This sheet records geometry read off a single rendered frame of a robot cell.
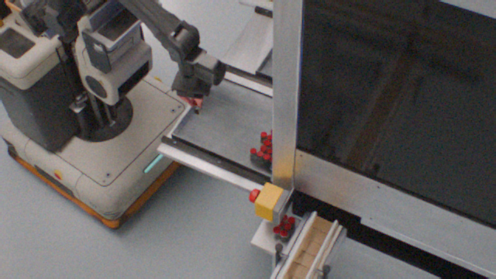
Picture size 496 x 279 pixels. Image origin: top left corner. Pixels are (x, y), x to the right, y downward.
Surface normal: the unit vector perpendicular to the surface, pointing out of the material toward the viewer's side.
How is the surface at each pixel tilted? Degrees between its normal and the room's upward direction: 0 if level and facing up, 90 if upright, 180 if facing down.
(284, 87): 90
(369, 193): 90
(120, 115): 0
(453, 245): 90
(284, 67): 90
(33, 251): 0
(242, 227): 0
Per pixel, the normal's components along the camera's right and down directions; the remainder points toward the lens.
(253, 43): -0.03, -0.58
